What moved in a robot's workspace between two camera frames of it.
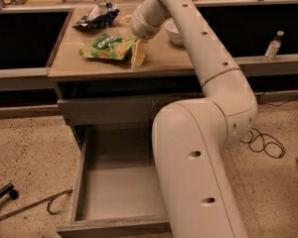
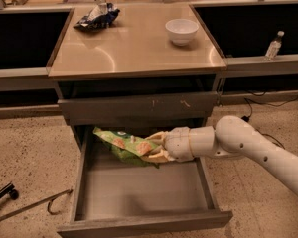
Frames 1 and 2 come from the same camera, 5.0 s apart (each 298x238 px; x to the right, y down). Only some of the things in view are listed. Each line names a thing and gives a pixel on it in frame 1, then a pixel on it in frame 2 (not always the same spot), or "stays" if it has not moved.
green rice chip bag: [107, 46] → [127, 146]
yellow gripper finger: [127, 18] → [161, 156]
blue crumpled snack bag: [98, 18] stays
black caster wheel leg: [8, 189] stays
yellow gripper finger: [139, 53] → [158, 137]
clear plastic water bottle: [273, 47] stays
